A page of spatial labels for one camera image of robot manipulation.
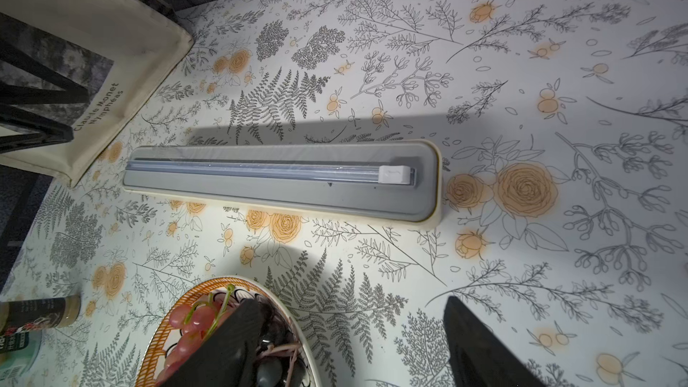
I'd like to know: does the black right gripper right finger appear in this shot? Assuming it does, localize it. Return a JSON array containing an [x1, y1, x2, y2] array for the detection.
[[444, 297, 543, 387]]

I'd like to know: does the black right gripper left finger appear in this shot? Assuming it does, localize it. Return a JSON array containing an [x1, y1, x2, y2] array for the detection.
[[161, 299, 265, 387]]

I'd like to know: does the cream plastic wrap dispenser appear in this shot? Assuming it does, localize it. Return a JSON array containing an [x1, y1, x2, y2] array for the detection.
[[123, 141, 442, 224]]

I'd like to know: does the red grape bunch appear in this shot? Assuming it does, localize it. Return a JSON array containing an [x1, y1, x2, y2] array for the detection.
[[155, 292, 239, 386]]

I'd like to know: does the black grape bunch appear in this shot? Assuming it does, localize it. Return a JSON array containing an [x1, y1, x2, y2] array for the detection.
[[254, 300, 307, 387]]

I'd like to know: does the white dispenser slide cutter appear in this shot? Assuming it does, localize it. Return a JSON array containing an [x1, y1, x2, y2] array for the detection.
[[377, 165, 415, 186]]

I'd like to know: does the green lidded tin can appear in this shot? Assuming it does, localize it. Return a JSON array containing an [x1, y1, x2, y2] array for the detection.
[[1, 331, 43, 386]]

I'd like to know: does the dark spice jar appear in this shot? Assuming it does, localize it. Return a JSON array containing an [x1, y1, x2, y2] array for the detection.
[[1, 295, 82, 336]]

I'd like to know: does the cream canvas tote bag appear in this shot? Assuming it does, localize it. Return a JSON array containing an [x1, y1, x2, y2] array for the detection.
[[1, 0, 193, 186]]

